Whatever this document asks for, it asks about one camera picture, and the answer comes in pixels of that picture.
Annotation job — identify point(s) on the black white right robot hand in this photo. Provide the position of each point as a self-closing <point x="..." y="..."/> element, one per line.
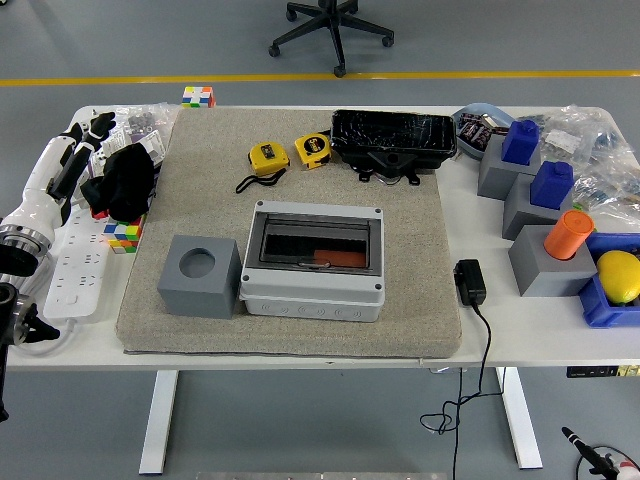
<point x="582" y="447"/>

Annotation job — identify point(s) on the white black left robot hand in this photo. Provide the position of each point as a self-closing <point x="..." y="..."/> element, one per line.
<point x="42" y="190"/>

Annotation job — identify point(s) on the smoky transparent box lid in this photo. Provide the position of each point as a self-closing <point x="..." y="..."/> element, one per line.
<point x="280" y="225"/>

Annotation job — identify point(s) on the orange cylinder battery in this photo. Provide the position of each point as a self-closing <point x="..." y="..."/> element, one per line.
<point x="567" y="235"/>
<point x="345" y="259"/>

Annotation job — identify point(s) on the grey electrical junction box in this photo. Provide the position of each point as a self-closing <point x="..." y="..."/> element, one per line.
<point x="310" y="300"/>

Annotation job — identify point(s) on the white table leg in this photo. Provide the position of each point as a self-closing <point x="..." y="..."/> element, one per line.
<point x="157" y="425"/>
<point x="520" y="420"/>

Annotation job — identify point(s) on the black table control panel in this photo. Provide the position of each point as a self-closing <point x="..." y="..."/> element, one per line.
<point x="600" y="371"/>

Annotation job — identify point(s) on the black cloth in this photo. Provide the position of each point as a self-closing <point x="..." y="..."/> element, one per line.
<point x="125" y="180"/>

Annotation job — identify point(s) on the white power strip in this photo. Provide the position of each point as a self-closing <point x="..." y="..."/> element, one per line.
<point x="75" y="270"/>

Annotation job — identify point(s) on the scrambled Rubik's cube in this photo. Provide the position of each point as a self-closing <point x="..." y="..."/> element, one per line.
<point x="122" y="235"/>

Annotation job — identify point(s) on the small white terminal block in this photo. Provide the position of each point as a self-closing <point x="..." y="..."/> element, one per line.
<point x="152" y="142"/>

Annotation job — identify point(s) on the clear plastic parts bags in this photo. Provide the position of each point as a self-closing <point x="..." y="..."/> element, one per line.
<point x="145" y="117"/>
<point x="600" y="150"/>

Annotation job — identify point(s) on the blue plastic bin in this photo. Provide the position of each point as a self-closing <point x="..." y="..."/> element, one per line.
<point x="600" y="310"/>

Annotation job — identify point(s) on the yellow lemon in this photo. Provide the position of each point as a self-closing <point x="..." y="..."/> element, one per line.
<point x="620" y="277"/>

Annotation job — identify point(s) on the Rubik's cube with white cross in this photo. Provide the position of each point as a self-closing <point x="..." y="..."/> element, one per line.
<point x="198" y="96"/>

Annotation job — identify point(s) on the grey block holder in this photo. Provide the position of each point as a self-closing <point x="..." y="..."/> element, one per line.
<point x="517" y="215"/>
<point x="540" y="270"/>
<point x="495" y="177"/>

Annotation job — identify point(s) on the grey block with round hole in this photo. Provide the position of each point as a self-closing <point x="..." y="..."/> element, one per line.
<point x="200" y="300"/>

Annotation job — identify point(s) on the blue bottle-shaped block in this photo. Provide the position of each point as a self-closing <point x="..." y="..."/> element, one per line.
<point x="520" y="142"/>
<point x="550" y="185"/>

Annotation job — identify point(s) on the grey-brown mat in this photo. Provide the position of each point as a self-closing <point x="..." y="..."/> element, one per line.
<point x="300" y="340"/>

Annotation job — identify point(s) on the dark component packs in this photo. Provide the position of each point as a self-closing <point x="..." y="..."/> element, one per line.
<point x="475" y="131"/>

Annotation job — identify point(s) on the black office chair base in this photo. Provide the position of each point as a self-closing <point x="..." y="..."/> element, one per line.
<point x="336" y="30"/>

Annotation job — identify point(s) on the light blue tray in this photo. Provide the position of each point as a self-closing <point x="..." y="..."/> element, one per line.
<point x="477" y="106"/>

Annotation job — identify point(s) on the black plastic tray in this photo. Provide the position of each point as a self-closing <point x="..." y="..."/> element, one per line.
<point x="395" y="135"/>

